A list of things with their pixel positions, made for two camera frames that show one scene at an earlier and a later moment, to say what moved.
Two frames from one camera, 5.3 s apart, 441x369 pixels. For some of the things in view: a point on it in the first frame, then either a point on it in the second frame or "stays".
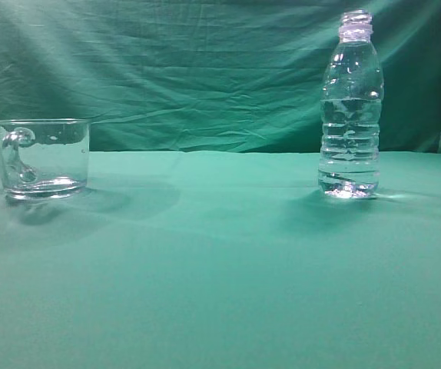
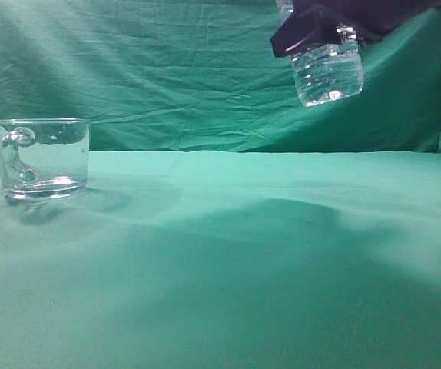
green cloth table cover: [223, 260] stays
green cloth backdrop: [216, 75] stays
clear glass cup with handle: [42, 158] stays
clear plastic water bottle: [351, 111] -> [326, 72]
